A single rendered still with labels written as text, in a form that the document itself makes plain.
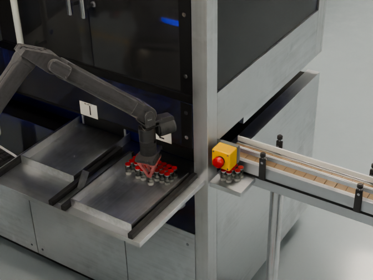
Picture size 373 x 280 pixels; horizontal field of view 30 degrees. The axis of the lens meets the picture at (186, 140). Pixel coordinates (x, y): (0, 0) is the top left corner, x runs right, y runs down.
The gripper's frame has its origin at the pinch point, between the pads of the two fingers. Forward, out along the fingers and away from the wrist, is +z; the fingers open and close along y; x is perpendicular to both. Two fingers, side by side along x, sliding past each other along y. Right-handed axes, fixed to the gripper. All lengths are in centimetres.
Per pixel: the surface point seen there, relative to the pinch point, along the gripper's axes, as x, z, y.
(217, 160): -22.5, -5.4, 6.4
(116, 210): 7.2, 6.7, -14.3
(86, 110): 35.0, -5.8, 24.5
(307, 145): -40, 46, 99
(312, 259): -50, 97, 77
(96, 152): 28.6, 7.2, 16.5
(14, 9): 59, -45, 24
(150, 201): -2.2, 7.0, -6.6
